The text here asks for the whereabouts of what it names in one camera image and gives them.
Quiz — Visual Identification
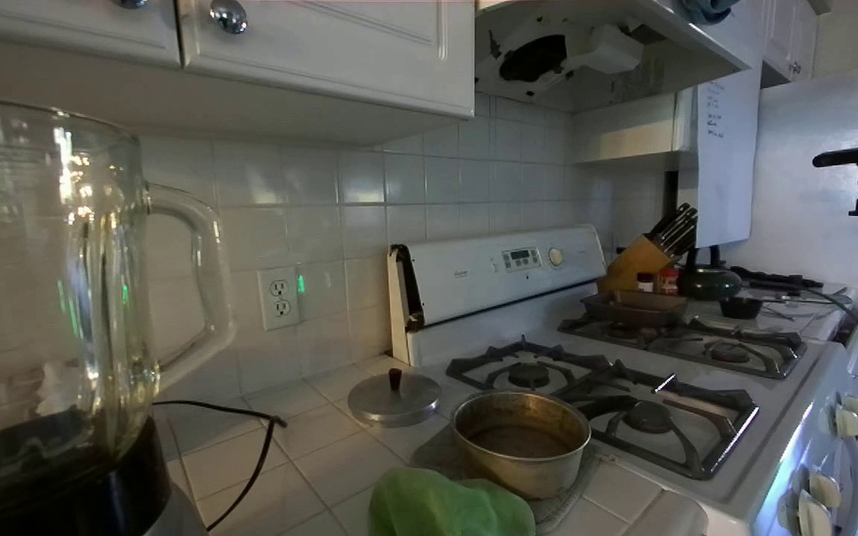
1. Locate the black blender base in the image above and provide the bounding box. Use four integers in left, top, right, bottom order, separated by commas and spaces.
0, 415, 177, 536

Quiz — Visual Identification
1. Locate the white upper cabinet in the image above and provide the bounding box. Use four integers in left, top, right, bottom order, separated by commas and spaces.
0, 0, 481, 150

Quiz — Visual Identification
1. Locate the small dark bowl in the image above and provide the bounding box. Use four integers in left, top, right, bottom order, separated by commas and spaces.
720, 295, 768, 321

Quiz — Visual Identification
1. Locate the dark green jar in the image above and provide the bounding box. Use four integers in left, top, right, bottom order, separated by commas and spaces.
692, 265, 747, 304

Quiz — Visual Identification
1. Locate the narrow white cabinet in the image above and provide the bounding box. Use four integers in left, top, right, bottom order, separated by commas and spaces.
759, 0, 822, 91

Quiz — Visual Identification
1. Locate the metal saucepan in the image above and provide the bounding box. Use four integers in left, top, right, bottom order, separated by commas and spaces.
451, 388, 643, 502

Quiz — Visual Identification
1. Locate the white range hood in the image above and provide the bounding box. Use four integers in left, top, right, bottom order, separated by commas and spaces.
475, 0, 750, 104

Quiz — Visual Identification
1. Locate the white stove knob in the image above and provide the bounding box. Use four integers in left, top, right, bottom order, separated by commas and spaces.
796, 491, 835, 536
807, 467, 846, 512
831, 399, 858, 442

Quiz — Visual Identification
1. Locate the wooden knife block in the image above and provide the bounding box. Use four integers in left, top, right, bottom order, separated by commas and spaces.
600, 202, 701, 299

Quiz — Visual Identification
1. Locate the white paper sheet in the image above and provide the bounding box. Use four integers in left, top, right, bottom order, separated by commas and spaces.
694, 65, 765, 250

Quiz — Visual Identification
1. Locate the white wall outlet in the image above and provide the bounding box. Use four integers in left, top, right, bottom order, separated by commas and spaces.
257, 265, 305, 333

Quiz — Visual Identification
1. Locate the glass blender jar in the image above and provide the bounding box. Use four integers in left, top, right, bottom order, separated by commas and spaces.
0, 92, 241, 472

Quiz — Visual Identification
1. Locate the black burner grate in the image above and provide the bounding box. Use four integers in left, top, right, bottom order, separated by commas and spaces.
557, 295, 811, 381
445, 338, 764, 487

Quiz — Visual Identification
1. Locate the white gas stove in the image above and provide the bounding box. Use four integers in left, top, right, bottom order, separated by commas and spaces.
385, 222, 858, 536

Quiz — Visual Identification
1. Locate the metal cabinet knob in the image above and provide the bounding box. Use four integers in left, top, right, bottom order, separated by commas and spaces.
207, 0, 254, 36

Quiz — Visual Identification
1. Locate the metal pot lid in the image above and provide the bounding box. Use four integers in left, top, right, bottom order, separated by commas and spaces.
345, 366, 445, 430

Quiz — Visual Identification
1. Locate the black blender cable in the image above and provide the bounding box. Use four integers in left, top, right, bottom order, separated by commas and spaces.
148, 399, 293, 533

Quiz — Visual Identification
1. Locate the green cloth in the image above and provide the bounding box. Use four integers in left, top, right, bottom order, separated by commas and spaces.
366, 466, 540, 536

